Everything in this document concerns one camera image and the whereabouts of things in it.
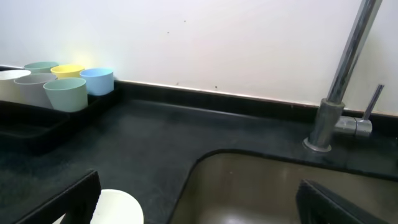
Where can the blue cup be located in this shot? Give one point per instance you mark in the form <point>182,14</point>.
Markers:
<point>99,82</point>

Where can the black tray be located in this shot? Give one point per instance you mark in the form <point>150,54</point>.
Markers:
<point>31,133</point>

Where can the white cup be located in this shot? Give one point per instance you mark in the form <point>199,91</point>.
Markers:
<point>119,208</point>
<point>7,88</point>

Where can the yellow cup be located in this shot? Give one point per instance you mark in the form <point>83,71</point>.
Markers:
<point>66,71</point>

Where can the grey cup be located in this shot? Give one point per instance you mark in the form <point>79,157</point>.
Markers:
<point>31,91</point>

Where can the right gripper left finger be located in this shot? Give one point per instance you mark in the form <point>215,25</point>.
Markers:
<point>71,199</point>

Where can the steel sink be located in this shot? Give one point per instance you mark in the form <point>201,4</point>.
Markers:
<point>248,186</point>

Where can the steel tap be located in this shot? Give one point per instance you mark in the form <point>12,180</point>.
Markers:
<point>326,124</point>

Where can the green cup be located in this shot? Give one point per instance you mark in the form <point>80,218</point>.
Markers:
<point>40,66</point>
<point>66,96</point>

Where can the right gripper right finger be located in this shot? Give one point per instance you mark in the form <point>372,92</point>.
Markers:
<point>323,208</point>

